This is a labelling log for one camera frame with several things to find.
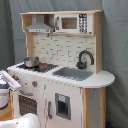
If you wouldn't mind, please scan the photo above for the oven door with handle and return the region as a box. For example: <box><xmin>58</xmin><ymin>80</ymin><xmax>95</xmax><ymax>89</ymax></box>
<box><xmin>18</xmin><ymin>90</ymin><xmax>40</xmax><ymax>116</ymax></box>

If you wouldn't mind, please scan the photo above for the grey ice dispenser panel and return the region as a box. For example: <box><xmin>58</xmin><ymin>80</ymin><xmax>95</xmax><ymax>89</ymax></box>
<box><xmin>55</xmin><ymin>93</ymin><xmax>71</xmax><ymax>120</ymax></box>

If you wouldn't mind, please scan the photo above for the grey cabinet door handle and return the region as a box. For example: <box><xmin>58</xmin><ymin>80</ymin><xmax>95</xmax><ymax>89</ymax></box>
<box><xmin>48</xmin><ymin>101</ymin><xmax>52</xmax><ymax>119</ymax></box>

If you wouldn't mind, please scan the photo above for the grey range hood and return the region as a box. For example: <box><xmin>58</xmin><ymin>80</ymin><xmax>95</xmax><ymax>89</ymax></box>
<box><xmin>25</xmin><ymin>15</ymin><xmax>54</xmax><ymax>34</ymax></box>

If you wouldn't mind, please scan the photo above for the black toy faucet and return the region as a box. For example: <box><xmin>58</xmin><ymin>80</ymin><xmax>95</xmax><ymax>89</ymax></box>
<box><xmin>76</xmin><ymin>50</ymin><xmax>94</xmax><ymax>70</ymax></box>

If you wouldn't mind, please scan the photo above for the toy microwave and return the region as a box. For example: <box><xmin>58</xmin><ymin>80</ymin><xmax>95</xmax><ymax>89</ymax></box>
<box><xmin>55</xmin><ymin>14</ymin><xmax>92</xmax><ymax>33</ymax></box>

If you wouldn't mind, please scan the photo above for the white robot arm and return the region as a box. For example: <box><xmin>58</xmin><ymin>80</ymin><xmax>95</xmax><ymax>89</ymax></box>
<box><xmin>0</xmin><ymin>70</ymin><xmax>41</xmax><ymax>128</ymax></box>

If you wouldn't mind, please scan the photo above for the small metal pot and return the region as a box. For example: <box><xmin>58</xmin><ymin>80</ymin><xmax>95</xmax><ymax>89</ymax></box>
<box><xmin>24</xmin><ymin>57</ymin><xmax>39</xmax><ymax>67</ymax></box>

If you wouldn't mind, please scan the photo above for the black stovetop with red burners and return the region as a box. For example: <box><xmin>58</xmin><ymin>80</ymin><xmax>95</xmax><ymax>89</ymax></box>
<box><xmin>20</xmin><ymin>63</ymin><xmax>56</xmax><ymax>72</ymax></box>

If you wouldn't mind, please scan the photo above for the grey backdrop curtain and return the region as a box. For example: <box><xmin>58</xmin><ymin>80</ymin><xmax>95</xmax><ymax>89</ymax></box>
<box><xmin>0</xmin><ymin>0</ymin><xmax>128</xmax><ymax>128</ymax></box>

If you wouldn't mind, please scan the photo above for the wooden toy kitchen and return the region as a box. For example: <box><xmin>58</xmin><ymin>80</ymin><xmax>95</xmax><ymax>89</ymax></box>
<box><xmin>8</xmin><ymin>10</ymin><xmax>115</xmax><ymax>128</ymax></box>

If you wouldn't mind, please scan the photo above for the grey toy sink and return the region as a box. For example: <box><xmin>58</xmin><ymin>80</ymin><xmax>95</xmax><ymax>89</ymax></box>
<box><xmin>53</xmin><ymin>67</ymin><xmax>92</xmax><ymax>81</ymax></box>

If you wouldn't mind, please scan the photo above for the right red stove knob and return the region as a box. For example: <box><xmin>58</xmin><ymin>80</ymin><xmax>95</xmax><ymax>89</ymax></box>
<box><xmin>32</xmin><ymin>81</ymin><xmax>38</xmax><ymax>87</ymax></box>

